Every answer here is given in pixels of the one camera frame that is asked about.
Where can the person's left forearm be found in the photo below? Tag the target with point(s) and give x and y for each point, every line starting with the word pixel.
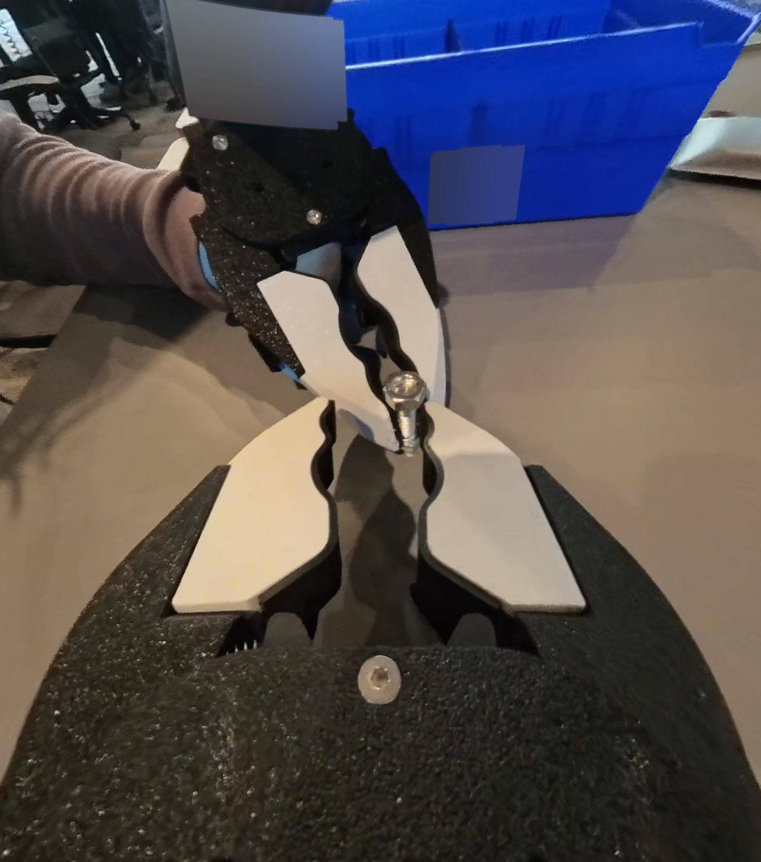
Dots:
pixel 64 202

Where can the silver hex bolt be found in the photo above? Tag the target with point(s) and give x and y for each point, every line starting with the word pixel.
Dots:
pixel 406 394

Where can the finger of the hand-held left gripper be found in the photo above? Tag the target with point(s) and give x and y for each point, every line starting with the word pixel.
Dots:
pixel 313 337
pixel 414 310

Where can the black office chair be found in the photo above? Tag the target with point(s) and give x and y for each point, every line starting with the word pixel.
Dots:
pixel 37 60

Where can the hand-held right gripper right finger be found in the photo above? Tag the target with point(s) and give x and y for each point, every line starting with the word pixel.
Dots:
pixel 501 532

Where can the grey pouch with snap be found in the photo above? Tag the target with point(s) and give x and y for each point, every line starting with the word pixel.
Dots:
pixel 744 148

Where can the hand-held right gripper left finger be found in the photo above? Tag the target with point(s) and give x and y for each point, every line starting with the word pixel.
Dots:
pixel 266 532

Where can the silver hex nut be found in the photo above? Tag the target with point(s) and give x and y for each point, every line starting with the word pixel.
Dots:
pixel 409 450

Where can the blue plastic bin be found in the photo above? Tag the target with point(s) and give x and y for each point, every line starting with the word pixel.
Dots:
pixel 589 101

